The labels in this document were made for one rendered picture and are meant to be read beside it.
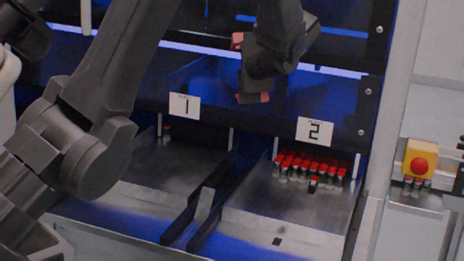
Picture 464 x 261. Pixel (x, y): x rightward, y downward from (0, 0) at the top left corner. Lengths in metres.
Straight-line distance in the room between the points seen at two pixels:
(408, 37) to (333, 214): 0.42
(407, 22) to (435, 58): 4.72
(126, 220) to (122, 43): 0.66
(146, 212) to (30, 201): 0.64
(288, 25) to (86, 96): 0.40
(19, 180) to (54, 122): 0.07
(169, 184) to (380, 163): 0.50
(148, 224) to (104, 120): 0.60
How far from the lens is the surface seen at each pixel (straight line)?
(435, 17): 5.85
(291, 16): 0.85
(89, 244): 1.75
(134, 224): 1.13
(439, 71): 5.95
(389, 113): 1.25
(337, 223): 1.19
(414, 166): 1.25
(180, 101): 1.38
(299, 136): 1.30
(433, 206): 1.36
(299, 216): 1.19
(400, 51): 1.22
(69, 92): 0.57
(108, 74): 0.54
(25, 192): 0.55
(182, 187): 1.26
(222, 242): 1.08
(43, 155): 0.56
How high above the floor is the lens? 1.48
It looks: 22 degrees down
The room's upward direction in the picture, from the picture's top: 5 degrees clockwise
